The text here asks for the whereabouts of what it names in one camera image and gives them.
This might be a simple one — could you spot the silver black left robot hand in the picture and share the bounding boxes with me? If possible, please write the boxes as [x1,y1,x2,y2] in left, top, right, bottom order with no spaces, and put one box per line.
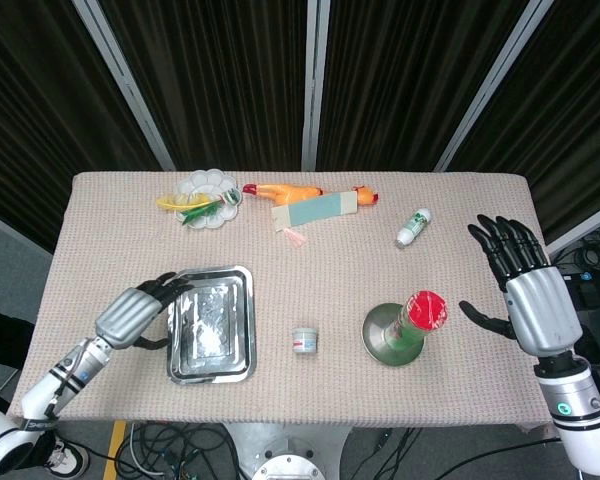
[94,272,196,351]

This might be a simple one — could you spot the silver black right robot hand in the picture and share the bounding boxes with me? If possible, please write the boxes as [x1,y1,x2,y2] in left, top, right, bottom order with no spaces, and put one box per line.
[458,214,584,359]

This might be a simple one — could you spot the red-lidded green can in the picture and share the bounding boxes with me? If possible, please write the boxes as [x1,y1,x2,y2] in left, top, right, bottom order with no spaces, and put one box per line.
[384,289,450,354]

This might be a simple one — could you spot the small white jar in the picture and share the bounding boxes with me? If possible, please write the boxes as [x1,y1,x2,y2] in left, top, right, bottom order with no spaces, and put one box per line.
[292,327,320,355]

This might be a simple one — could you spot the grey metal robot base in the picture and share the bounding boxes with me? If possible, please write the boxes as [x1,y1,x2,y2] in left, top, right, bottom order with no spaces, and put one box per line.
[224,422,354,480]

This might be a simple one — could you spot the rectangular steel tray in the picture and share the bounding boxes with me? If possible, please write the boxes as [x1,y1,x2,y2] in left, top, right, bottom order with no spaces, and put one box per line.
[166,265,258,385]

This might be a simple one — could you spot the yellow green feather shuttlecock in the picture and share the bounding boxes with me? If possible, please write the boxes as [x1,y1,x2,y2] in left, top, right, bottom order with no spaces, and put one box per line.
[154,188,244,227]

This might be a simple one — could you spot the yellow floor tape strip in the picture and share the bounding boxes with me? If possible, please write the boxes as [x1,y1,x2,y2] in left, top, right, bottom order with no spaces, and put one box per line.
[102,420,128,480]

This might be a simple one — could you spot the black white sneaker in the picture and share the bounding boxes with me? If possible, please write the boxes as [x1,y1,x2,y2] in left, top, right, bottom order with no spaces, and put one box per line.
[44,432,90,479]

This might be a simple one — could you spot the white flower-shaped palette dish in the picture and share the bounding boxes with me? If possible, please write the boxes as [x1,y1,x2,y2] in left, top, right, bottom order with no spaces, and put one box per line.
[172,168,241,231]

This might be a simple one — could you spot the white green plastic bottle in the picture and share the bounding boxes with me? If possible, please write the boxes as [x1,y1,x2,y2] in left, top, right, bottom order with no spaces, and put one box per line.
[394,207,434,250]

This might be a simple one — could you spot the round steel plate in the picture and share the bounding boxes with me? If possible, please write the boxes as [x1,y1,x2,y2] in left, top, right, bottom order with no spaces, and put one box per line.
[362,303,427,367]

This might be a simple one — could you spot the pink woven tablecloth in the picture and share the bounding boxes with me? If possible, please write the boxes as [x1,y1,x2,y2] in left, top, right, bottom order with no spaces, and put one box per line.
[7,171,564,434]

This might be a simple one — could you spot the orange rubber chicken toy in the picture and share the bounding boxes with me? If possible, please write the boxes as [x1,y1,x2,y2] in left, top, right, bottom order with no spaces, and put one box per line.
[242,182,380,207]

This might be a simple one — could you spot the black cable bundle with plugs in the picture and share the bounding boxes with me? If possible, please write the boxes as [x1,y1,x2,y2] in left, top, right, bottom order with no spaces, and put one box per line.
[552,224,600,281]

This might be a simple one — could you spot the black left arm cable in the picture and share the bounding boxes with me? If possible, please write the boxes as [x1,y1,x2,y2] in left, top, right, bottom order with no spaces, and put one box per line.
[43,369,112,459]

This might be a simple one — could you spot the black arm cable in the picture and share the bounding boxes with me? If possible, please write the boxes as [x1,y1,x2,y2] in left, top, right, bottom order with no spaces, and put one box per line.
[444,437,564,480]
[43,369,112,459]

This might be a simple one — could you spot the grey partition base rail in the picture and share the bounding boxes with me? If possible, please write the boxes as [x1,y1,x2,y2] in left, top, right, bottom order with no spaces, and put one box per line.
[0,205,54,261]
[544,197,600,256]

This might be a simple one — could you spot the tangled black floor cables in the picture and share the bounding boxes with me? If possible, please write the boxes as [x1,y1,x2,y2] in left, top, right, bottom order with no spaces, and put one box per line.
[349,427,421,480]
[114,422,246,480]

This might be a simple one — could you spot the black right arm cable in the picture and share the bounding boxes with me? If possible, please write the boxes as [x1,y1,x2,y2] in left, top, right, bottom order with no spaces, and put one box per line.
[444,437,564,480]

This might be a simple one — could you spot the grey aluminium partition post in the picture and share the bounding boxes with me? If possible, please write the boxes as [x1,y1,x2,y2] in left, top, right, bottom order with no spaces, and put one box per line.
[72,0,176,171]
[433,0,556,173]
[301,0,331,171]

